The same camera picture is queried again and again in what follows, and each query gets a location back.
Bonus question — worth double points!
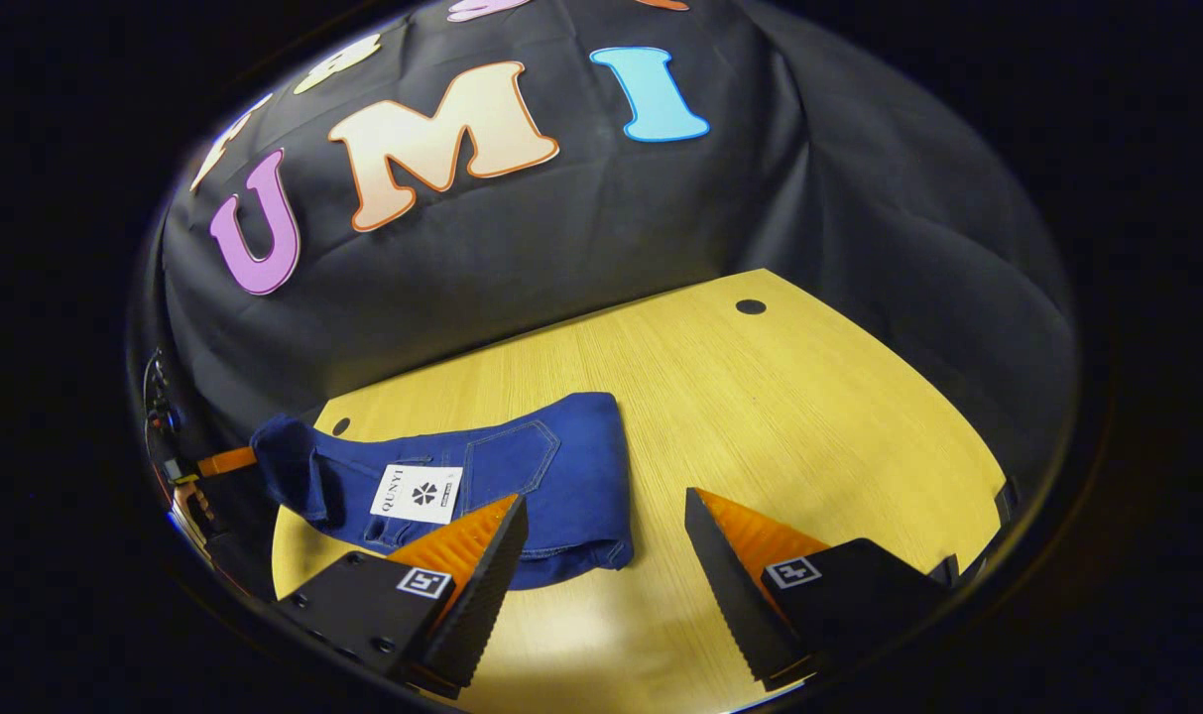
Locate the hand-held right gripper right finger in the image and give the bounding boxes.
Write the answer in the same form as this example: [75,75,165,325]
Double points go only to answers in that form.
[684,486,959,693]

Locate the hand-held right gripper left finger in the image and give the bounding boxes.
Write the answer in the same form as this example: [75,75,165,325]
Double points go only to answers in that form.
[274,494,530,700]

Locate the blue denim jeans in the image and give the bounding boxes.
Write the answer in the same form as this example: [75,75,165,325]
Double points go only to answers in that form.
[249,392,637,593]

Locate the black backdrop cloth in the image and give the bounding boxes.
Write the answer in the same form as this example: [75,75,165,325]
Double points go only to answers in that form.
[130,0,1078,497]

